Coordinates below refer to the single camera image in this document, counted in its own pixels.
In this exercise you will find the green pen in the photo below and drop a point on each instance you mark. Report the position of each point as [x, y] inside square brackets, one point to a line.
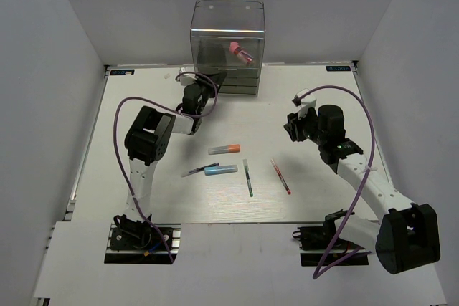
[247, 176]

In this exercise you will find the purple pen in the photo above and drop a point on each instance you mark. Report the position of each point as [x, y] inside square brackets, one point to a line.
[199, 169]

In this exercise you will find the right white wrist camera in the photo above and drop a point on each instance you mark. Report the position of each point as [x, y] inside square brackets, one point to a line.
[304, 100]

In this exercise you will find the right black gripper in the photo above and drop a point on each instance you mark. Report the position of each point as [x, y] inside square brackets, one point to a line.
[299, 136]

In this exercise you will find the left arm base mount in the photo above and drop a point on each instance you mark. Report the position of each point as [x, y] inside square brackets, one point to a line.
[138, 243]

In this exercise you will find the pink capped marker tube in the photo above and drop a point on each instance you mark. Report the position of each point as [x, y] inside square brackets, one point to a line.
[240, 53]

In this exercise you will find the orange capped highlighter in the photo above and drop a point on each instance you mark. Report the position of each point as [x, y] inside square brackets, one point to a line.
[225, 149]

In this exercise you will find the red pen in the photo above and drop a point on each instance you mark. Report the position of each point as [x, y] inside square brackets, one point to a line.
[280, 176]

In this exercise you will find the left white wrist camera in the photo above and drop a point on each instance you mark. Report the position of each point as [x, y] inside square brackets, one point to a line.
[186, 76]

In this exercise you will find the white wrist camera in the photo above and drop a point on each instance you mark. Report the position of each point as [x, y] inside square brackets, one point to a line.
[304, 100]
[186, 76]

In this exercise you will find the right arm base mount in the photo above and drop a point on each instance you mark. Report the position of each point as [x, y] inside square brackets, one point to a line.
[313, 241]

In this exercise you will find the clear acrylic drawer organizer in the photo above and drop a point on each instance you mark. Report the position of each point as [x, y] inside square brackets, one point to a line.
[217, 23]

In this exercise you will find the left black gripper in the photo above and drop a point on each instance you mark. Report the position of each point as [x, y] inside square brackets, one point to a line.
[219, 78]

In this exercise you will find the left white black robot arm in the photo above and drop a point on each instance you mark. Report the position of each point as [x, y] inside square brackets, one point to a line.
[147, 140]

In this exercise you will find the blue capped highlighter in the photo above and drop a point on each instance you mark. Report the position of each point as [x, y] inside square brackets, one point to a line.
[217, 170]

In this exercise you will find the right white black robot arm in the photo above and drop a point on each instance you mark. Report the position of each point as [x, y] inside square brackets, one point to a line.
[405, 235]

